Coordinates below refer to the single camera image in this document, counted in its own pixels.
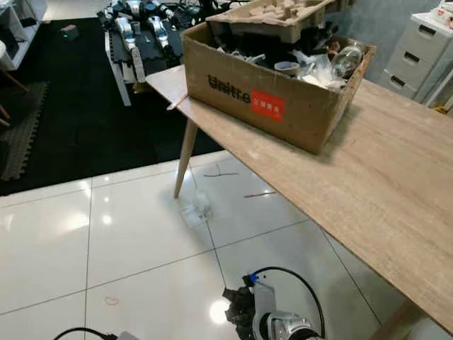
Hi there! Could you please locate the crumpled clear plastic trash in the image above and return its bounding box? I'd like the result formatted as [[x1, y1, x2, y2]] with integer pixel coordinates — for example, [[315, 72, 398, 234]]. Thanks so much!
[[180, 193, 212, 227]]

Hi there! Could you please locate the light wooden table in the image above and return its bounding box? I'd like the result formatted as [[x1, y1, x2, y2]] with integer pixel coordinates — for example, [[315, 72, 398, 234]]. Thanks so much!
[[145, 65, 453, 340]]

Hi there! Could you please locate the brown printed cardboard box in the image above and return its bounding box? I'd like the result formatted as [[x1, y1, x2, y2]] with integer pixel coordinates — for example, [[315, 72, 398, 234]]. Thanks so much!
[[182, 21, 376, 155]]

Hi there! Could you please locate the white paper cup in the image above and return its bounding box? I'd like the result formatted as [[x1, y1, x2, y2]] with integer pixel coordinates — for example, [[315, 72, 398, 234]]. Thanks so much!
[[274, 61, 300, 77]]

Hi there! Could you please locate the black floor mat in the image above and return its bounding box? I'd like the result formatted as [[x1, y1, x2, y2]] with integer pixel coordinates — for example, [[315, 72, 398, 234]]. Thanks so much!
[[0, 18, 224, 196]]

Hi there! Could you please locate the clear plastic bag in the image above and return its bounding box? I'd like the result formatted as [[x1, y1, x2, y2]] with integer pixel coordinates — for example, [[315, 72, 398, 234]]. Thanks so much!
[[290, 50, 344, 89]]

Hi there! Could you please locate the clear plastic bottle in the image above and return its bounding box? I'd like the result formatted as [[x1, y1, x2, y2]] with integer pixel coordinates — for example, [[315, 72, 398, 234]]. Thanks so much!
[[331, 42, 365, 79]]

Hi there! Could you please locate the grey foam puzzle mat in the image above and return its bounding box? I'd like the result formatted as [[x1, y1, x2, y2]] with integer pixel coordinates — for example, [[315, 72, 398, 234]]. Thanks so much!
[[1, 80, 49, 182]]

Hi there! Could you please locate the silver black robot parts heap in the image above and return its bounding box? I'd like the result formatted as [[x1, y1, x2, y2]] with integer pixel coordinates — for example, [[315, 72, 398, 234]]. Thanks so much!
[[103, 0, 224, 82]]

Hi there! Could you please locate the moulded cardboard packing tray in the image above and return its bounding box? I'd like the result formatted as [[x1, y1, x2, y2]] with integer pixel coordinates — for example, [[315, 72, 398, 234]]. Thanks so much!
[[205, 0, 355, 45]]

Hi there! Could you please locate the white drawer cabinet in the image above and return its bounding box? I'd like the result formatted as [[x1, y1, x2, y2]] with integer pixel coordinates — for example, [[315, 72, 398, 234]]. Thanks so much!
[[382, 4, 453, 111]]

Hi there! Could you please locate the white shelf unit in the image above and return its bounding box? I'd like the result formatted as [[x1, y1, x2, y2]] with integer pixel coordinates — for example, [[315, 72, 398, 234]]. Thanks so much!
[[0, 0, 45, 72]]

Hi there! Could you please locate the red white package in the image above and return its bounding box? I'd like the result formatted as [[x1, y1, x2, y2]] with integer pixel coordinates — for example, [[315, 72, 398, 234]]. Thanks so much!
[[427, 0, 453, 30]]

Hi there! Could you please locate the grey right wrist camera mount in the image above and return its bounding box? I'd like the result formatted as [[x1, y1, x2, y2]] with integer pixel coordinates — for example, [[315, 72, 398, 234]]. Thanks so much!
[[251, 280, 277, 318]]

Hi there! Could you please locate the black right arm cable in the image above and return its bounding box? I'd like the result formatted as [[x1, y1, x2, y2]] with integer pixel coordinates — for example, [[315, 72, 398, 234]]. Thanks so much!
[[253, 266, 326, 336]]

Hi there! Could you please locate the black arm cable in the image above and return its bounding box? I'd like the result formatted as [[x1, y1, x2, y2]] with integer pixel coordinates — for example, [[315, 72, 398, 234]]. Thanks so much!
[[53, 327, 115, 340], [253, 266, 326, 336]]

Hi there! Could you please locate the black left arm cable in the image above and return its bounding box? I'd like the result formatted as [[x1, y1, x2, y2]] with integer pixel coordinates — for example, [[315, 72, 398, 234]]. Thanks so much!
[[53, 327, 115, 340]]

